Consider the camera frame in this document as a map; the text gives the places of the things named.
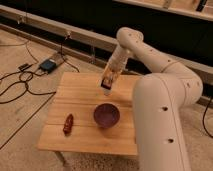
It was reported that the blue power adapter box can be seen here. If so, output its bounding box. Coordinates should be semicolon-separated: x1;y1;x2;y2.
39;59;56;73

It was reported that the black floor cable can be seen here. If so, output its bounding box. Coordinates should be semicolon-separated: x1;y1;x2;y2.
0;40;58;105

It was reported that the wooden slatted table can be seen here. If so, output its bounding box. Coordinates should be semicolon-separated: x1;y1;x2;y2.
38;72;138;158

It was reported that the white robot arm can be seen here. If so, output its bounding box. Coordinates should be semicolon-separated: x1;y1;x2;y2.
101;27;203;171

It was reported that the white eraser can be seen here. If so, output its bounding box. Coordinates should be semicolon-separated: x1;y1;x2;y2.
101;75;113;90

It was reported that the purple ceramic bowl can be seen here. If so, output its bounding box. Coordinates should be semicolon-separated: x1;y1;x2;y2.
93;103;120;128

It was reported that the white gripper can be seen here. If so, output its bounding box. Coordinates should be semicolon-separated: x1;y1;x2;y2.
101;46;129;90

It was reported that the small black plug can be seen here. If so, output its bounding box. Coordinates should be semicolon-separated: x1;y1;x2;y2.
18;63;31;71

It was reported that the black cable at right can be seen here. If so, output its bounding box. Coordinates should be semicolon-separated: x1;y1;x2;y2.
201;94;213;139

